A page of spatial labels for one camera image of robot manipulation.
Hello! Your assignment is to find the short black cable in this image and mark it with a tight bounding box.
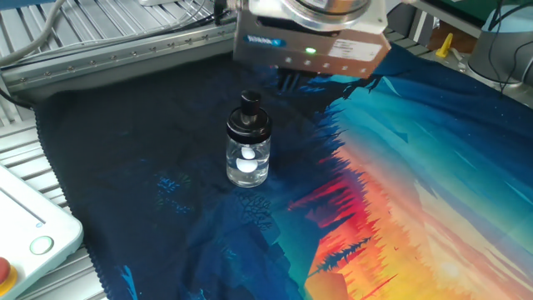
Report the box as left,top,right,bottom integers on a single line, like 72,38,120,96
0,88,32,111

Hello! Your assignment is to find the thin black cable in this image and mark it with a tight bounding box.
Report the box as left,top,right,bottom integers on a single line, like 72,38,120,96
486,0,533,96

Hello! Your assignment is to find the thick grey cable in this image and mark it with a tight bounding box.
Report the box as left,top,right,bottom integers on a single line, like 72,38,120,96
0,0,67,68

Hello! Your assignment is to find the silver Schunk gripper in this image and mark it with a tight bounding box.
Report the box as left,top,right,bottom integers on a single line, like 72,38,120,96
232,8,393,93

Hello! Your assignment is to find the small yellow plastic object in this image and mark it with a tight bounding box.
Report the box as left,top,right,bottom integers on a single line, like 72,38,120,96
435,32,455,59

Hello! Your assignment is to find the black knobbed jar lid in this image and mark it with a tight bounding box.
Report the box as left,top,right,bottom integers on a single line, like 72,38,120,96
226,90,273,145

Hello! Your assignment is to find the aluminium rail with screws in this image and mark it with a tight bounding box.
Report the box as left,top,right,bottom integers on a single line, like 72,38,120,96
0,21,239,98

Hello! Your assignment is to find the black table cable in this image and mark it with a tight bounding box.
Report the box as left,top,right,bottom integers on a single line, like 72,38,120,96
137,0,235,37

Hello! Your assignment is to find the colourful sunset print cloth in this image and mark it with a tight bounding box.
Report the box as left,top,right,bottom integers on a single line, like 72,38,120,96
32,41,533,300

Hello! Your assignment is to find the white teach pendant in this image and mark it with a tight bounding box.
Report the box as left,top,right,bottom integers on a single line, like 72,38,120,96
0,163,85,300

